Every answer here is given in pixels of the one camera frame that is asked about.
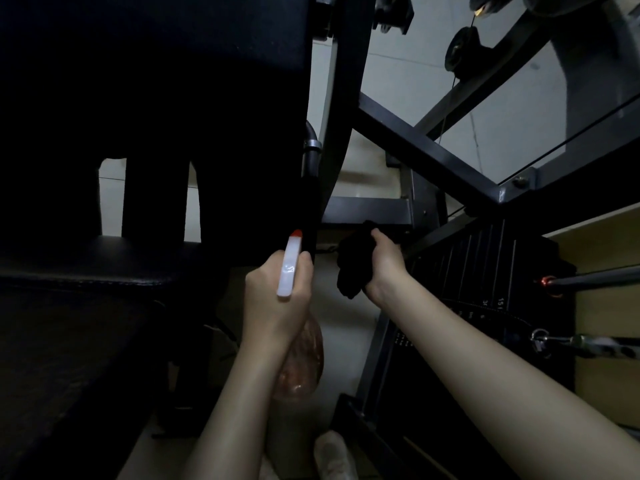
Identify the person's left hand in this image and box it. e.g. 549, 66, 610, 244
242, 249, 315, 348

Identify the black padded backrest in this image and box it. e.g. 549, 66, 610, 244
0, 0, 323, 268

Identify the chrome bar with red ring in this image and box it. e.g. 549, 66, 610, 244
539, 266, 640, 298

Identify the black padded seat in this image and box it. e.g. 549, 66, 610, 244
0, 235, 233, 480

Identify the person's left forearm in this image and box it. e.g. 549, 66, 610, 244
179, 338, 302, 480

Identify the person's white shoe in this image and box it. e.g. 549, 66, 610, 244
313, 430, 359, 480

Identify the chrome handle with carabiner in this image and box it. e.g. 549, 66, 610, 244
530, 328, 640, 361

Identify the orange spray bottle white head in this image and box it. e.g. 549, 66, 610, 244
272, 229, 325, 401

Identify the black metal gym machine frame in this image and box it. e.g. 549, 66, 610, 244
302, 0, 640, 480

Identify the thin black cable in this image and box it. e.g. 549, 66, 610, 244
437, 10, 481, 143

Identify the black weight stack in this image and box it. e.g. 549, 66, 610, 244
392, 219, 578, 380

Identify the person's right hand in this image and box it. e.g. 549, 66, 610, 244
362, 229, 409, 302

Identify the person's right forearm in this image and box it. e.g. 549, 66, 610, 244
379, 273, 640, 480

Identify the black cloth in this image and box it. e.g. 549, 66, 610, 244
335, 220, 382, 301

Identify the black pulley wheel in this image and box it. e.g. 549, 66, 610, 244
444, 26, 482, 79

